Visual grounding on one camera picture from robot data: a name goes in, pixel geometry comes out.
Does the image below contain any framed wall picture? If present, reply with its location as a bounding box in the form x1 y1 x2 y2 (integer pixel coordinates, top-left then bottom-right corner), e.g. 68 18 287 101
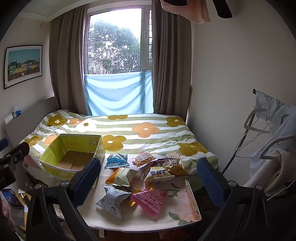
3 45 43 90

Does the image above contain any blue white snack packet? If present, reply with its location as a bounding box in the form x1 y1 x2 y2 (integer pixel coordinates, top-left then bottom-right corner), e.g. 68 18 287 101
104 153 130 170

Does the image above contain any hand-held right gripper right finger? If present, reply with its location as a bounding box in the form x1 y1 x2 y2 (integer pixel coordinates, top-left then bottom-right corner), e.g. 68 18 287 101
196 157 273 241

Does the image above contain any window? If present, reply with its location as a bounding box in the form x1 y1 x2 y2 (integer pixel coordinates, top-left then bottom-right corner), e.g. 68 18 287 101
83 6 154 76

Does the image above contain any white wire hanger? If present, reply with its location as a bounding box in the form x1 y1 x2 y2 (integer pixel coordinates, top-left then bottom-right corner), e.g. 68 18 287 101
235 125 271 158

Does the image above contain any white garment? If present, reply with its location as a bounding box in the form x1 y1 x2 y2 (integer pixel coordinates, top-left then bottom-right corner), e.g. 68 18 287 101
254 91 292 127

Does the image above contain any pale blue garment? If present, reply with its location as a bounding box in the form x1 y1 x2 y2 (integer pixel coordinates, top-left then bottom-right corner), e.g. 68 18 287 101
250 111 296 186

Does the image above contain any yellow white snack packet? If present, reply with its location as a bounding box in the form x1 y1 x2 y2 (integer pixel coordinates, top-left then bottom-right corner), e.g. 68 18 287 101
144 166 175 184

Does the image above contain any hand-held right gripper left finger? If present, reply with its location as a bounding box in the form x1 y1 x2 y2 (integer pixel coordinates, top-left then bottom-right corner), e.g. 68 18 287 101
25 158 102 241

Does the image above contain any blue book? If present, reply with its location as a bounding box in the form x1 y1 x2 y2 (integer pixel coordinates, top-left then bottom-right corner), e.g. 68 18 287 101
0 188 26 208

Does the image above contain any brown orange snack packet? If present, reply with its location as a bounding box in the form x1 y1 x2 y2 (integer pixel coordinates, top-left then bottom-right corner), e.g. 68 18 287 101
162 153 189 176

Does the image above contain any grey bed headboard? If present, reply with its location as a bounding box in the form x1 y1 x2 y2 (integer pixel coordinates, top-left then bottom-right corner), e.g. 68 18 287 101
3 96 62 149

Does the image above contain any pink snack packet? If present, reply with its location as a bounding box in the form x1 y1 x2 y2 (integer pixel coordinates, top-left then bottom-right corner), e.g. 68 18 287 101
130 185 168 219

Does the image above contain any dark cloth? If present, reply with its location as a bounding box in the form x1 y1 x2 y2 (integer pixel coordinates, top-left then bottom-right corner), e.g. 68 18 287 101
211 0 233 19

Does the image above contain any orange checked snack packet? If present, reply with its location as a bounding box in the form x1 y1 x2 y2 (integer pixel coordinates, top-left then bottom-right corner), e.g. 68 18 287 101
134 150 156 168

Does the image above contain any orange and cream snack packet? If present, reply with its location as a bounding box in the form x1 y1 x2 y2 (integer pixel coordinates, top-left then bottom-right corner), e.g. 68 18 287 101
106 167 139 186

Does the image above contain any pale blue printed snack packet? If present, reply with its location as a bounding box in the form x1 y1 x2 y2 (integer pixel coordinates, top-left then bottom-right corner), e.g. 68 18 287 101
96 184 133 220

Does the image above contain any striped floral blanket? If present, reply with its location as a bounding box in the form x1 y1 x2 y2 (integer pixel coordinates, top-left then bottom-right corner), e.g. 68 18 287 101
18 109 219 186

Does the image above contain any brown curtain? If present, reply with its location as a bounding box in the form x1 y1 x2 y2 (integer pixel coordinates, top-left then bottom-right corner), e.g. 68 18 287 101
151 0 192 114
48 5 93 116

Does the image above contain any beige garment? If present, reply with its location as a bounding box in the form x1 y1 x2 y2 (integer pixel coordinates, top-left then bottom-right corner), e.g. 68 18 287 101
264 149 296 198

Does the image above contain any light blue cloth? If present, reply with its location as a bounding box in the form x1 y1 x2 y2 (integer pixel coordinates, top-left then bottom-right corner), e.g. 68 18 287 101
84 71 154 116

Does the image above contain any black clothes rack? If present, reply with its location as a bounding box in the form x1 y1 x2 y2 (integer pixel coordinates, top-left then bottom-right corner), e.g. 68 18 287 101
221 88 258 174

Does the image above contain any green cardboard box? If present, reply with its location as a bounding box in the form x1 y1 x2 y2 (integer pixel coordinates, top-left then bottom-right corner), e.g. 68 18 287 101
39 133 105 188

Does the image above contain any grey plastic hanger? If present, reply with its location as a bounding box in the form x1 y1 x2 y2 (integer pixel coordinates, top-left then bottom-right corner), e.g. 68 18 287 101
259 136 296 160
243 108 274 139

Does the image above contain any pink garment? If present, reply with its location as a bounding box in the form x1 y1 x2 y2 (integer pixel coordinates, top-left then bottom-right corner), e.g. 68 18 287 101
161 0 211 24

